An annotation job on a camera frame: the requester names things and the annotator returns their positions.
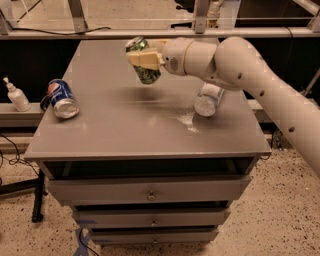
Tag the white pump dispenser bottle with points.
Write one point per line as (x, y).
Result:
(17, 97)

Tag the top grey drawer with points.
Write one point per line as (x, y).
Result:
(148, 190)

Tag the grey drawer cabinet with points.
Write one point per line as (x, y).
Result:
(127, 130)

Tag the metal frame rail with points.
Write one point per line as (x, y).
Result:
(210, 18)

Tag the green soda can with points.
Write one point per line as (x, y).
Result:
(146, 76)

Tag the blue Pepsi can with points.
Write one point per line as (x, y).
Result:
(62, 99)

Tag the white plastic water bottle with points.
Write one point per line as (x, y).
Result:
(207, 101)

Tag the black stand leg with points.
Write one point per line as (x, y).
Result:
(37, 184)

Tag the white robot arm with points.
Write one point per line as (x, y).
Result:
(235, 64)

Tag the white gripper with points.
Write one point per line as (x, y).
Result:
(174, 55)

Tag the bottom grey drawer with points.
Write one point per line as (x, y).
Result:
(154, 236)

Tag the grey drawer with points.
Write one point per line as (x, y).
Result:
(148, 190)
(151, 218)
(154, 236)

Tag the middle grey drawer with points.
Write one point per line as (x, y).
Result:
(151, 218)

